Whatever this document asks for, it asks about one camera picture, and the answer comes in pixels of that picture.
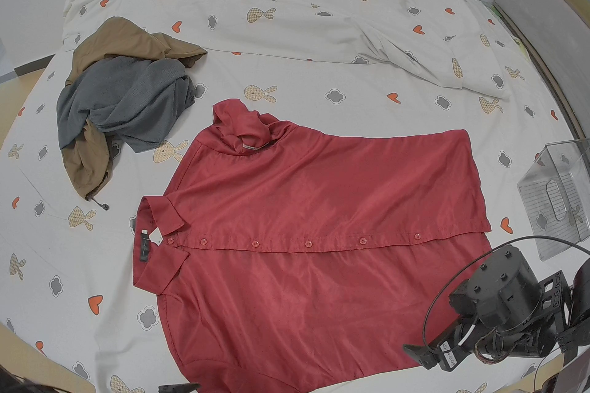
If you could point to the red shirt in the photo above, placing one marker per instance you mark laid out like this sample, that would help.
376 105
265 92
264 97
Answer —
322 207

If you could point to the brown garment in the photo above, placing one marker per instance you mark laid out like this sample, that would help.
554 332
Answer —
124 36

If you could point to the bed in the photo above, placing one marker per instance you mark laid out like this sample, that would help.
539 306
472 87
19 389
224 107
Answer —
322 115

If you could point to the clear plastic box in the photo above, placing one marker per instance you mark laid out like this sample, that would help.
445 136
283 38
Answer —
553 197

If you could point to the white printed quilt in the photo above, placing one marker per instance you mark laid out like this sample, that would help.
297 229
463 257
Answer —
299 27

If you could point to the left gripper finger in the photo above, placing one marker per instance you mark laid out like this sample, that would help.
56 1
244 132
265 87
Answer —
179 388

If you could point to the grey garment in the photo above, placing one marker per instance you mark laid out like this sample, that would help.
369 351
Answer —
133 101

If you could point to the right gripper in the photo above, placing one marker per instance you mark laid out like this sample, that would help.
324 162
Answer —
502 345

